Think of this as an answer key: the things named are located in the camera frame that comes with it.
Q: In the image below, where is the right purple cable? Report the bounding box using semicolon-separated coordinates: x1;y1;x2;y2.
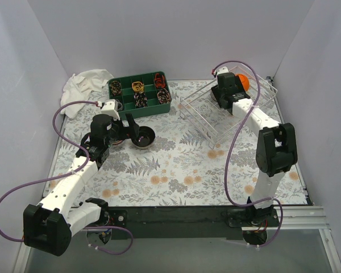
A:
211;60;284;247

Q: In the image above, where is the white crumpled cloth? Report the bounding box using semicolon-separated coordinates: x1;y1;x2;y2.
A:
60;69;114;106

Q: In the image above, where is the aluminium frame rail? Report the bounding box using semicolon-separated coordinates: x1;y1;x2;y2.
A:
25;204;330;231

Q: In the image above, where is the green plastic organizer tray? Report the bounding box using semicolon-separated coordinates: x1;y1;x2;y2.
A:
107;71;172;119

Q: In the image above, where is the dark patterned rolled sock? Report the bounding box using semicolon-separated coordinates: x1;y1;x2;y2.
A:
110;81;122;96

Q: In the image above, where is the black patterned bowl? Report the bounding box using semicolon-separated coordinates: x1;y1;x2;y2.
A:
210;92;218;102

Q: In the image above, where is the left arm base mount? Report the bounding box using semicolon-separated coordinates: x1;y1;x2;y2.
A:
86;210;127;246

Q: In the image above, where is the pink rose rolled sock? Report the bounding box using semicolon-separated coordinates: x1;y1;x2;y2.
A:
157;88;172;104

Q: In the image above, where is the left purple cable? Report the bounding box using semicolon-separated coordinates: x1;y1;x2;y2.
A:
0;101;134;255

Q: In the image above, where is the white wire dish rack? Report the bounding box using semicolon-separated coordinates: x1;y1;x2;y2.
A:
180;64;277;148

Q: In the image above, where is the yellow rolled sock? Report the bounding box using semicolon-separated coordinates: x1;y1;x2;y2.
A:
132;81;144;93

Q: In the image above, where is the orange bowl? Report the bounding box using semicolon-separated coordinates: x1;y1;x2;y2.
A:
236;73;250;92

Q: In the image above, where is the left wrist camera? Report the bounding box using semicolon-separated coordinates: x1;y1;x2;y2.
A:
98;99;120;121

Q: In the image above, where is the orange black rolled sock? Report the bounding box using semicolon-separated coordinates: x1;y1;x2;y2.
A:
154;73;166;89

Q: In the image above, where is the purple cable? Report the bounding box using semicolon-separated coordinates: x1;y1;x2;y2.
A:
211;60;284;247
0;101;134;255

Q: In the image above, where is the olive brown bowl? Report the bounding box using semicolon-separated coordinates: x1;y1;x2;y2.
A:
131;126;156;150

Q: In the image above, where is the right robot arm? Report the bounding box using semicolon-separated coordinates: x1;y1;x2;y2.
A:
211;72;298;226

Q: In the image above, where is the black floral rolled sock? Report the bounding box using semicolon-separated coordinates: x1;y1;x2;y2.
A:
134;92;147;108

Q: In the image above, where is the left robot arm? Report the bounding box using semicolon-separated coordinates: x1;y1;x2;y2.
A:
23;114;139;256

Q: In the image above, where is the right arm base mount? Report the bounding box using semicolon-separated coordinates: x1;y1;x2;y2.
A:
221;205;280;247

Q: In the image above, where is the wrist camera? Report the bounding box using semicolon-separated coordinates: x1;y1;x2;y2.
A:
211;66;229;78
98;99;120;121

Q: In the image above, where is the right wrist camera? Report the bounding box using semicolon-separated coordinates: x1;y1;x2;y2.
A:
211;66;229;78

